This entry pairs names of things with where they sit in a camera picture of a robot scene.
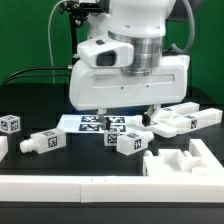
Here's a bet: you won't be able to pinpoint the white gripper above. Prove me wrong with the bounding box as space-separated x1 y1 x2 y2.
69 36 190 130

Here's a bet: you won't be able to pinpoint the white chair seat block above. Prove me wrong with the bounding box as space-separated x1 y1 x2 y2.
142 149 209 177

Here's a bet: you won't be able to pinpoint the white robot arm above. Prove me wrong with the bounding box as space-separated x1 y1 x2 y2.
69 0 204 130

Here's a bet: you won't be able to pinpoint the white chair back piece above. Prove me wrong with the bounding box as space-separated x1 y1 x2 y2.
131 102 199 138

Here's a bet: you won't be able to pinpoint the small white tag cube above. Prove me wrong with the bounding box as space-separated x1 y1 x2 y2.
104 128 120 146

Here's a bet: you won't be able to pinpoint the white tag sheet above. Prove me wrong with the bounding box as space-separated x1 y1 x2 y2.
57 115 139 134

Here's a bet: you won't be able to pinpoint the white tag cube far left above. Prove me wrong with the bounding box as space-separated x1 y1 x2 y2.
0 115 21 134

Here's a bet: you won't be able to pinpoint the white block left edge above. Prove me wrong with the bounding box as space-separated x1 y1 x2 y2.
0 136 8 162

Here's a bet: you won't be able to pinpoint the white right fence rail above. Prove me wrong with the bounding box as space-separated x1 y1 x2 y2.
189 139 224 177

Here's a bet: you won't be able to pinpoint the white fence rail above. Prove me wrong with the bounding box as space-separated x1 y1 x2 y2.
189 139 224 177
0 175 224 203

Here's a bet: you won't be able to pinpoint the white front fence rail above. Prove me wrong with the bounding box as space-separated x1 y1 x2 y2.
0 175 224 203

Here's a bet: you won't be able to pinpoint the black cables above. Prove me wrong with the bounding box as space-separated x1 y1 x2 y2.
0 65 76 87

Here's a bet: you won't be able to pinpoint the grey cable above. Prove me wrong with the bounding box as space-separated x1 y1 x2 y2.
47 0 69 84

